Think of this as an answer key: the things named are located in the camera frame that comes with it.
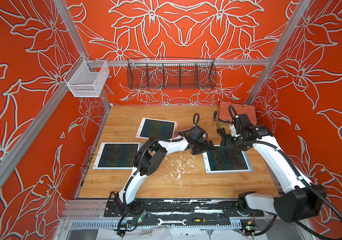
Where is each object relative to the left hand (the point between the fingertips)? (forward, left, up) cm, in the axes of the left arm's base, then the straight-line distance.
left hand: (211, 150), depth 90 cm
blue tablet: (-6, +59, -4) cm, 60 cm away
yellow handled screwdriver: (-36, +7, -4) cm, 37 cm away
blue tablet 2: (-4, -7, -4) cm, 9 cm away
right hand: (-3, -6, +13) cm, 14 cm away
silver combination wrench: (-38, +27, -4) cm, 47 cm away
